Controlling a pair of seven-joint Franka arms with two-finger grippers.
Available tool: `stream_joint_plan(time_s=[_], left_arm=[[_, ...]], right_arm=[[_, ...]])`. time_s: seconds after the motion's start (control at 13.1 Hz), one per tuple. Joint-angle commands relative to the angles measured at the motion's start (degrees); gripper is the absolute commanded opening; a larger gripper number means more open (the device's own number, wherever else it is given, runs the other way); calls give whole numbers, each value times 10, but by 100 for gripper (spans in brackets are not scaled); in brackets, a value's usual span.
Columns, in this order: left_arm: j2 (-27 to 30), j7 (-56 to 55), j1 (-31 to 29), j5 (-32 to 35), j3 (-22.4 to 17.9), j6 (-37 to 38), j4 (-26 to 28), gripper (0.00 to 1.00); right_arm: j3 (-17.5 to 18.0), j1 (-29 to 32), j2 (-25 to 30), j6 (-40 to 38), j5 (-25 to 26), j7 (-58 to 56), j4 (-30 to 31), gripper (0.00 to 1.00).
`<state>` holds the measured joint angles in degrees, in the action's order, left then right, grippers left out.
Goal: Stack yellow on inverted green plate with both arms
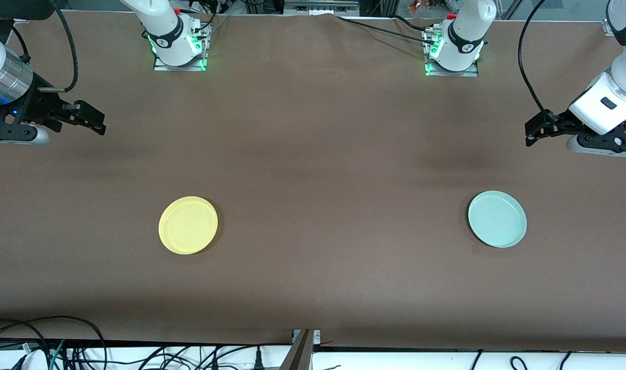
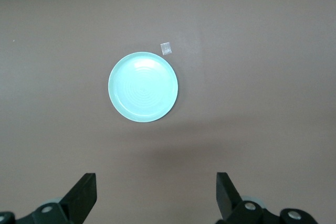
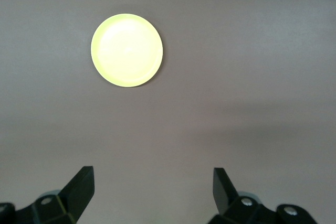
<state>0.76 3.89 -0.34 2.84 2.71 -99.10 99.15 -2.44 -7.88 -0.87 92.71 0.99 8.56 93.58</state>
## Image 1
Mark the pale green round plate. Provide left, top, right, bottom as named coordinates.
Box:
left=468, top=190, right=528, bottom=249

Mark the yellow round plate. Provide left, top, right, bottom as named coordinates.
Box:
left=158, top=196, right=219, bottom=255

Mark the grey metal device box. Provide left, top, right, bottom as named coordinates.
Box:
left=284, top=0, right=360, bottom=15

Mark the brown table cover sheet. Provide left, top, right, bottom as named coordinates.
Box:
left=0, top=10, right=626, bottom=346

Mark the aluminium profile beam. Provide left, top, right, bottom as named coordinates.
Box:
left=279, top=329, right=321, bottom=370

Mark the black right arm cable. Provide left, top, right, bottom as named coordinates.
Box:
left=35, top=0, right=80, bottom=94

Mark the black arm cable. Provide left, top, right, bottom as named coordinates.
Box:
left=518, top=0, right=555, bottom=121
left=35, top=0, right=80, bottom=94

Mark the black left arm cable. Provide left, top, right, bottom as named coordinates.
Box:
left=518, top=0, right=555, bottom=121

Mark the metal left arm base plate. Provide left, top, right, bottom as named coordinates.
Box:
left=423, top=26, right=480, bottom=78

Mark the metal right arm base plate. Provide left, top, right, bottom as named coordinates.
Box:
left=154, top=23, right=207, bottom=72

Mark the short black table cable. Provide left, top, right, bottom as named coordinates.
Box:
left=392, top=14, right=437, bottom=31

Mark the long black table cable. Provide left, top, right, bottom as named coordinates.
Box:
left=335, top=14, right=439, bottom=46

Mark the black looped floor cable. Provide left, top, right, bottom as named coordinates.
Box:
left=0, top=316, right=108, bottom=370

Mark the green cable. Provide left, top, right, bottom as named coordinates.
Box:
left=48, top=339, right=67, bottom=370

